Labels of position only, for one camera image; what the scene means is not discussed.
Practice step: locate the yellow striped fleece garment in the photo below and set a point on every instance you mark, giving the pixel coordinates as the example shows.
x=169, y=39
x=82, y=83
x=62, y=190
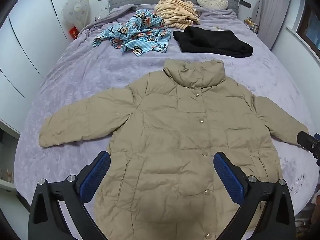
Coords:
x=175, y=11

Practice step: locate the black garment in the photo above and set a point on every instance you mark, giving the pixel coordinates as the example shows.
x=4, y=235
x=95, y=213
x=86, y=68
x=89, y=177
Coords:
x=212, y=42

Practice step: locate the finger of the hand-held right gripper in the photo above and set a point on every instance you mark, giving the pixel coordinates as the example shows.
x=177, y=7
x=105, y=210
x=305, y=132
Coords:
x=308, y=143

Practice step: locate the dark framed window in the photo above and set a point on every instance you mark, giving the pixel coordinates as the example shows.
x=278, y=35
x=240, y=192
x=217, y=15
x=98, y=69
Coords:
x=310, y=30

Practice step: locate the fan with floral cover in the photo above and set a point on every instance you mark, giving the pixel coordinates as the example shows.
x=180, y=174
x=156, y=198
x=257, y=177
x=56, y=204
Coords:
x=75, y=10

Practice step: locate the boxes on nightstand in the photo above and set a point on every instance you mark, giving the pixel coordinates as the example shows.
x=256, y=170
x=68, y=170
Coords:
x=252, y=25

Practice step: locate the white wardrobe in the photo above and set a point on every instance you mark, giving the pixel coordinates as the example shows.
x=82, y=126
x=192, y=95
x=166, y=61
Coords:
x=30, y=30

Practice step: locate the blue cartoon print garment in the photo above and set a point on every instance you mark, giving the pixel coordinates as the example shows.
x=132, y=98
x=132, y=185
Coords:
x=136, y=33

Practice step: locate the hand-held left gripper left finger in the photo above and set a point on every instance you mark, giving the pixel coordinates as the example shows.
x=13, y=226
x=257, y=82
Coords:
x=96, y=177

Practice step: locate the lilac plush blanket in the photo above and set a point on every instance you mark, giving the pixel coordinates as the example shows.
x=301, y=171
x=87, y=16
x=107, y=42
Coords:
x=87, y=75

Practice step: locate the red packet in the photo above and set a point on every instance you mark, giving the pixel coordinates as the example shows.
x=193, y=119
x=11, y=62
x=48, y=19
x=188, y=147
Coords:
x=74, y=33

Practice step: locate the grey curtain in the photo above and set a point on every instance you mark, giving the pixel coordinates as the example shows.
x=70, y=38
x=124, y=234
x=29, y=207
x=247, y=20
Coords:
x=272, y=10

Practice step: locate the beige puffer jacket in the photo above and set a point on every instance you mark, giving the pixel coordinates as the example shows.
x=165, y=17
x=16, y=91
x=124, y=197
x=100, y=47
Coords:
x=170, y=130

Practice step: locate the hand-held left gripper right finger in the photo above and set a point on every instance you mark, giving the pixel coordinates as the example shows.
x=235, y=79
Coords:
x=228, y=177

